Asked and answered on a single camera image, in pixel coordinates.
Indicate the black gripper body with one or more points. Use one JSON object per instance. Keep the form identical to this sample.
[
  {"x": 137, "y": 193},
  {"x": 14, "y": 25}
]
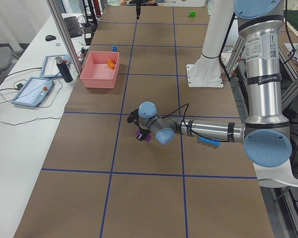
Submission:
[{"x": 144, "y": 134}]

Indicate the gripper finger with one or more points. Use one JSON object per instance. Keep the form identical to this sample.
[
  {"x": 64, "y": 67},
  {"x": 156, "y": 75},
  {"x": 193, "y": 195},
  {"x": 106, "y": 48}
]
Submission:
[
  {"x": 138, "y": 10},
  {"x": 148, "y": 138},
  {"x": 139, "y": 136}
]

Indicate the purple toy block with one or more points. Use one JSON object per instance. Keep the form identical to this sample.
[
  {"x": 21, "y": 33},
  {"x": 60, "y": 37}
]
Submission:
[{"x": 143, "y": 138}]

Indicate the orange toy block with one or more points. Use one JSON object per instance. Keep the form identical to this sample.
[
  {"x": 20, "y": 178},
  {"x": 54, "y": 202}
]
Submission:
[{"x": 110, "y": 64}]

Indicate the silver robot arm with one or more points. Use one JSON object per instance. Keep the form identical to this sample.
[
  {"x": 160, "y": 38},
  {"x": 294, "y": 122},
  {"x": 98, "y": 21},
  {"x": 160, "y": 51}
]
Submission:
[{"x": 265, "y": 134}]

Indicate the pink plastic box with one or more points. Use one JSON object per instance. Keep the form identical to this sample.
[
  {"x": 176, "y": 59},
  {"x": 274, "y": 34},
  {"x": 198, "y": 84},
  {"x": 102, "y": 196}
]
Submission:
[{"x": 96, "y": 73}]

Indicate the green toy block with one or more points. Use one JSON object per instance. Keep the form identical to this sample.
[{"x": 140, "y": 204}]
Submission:
[{"x": 192, "y": 13}]

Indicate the long blue toy block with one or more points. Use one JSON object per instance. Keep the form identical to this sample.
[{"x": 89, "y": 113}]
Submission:
[{"x": 210, "y": 141}]

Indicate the black keyboard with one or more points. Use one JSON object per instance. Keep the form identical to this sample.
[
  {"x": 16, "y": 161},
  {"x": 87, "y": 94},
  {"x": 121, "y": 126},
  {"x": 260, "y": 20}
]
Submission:
[{"x": 72, "y": 26}]

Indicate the black computer mouse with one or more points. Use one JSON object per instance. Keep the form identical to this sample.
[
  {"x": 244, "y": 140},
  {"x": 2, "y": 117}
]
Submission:
[{"x": 50, "y": 38}]

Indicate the black water bottle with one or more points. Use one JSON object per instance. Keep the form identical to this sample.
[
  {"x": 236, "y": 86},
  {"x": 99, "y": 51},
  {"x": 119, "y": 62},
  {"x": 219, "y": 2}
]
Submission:
[{"x": 63, "y": 69}]

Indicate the far teach pendant tablet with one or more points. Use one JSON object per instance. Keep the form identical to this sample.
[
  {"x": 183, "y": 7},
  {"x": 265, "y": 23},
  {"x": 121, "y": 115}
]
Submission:
[{"x": 49, "y": 67}]

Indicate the teach pendant tablet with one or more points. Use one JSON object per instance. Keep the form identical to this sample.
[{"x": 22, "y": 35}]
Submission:
[
  {"x": 49, "y": 67},
  {"x": 33, "y": 92}
]

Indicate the near teach pendant tablet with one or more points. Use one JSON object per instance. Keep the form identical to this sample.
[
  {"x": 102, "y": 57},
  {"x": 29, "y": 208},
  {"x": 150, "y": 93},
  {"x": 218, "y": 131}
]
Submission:
[{"x": 33, "y": 92}]

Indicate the white chair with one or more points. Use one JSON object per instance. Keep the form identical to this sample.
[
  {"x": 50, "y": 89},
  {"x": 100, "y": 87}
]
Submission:
[{"x": 276, "y": 177}]

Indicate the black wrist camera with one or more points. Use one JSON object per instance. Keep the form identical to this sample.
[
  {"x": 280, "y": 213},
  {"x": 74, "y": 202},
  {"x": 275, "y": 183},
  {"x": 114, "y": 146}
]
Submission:
[{"x": 133, "y": 117}]

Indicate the aluminium frame post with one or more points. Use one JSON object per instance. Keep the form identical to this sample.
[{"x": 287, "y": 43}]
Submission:
[{"x": 60, "y": 24}]

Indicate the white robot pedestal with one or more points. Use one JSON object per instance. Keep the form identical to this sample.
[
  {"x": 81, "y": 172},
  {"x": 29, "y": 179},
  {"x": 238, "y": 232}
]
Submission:
[{"x": 222, "y": 33}]

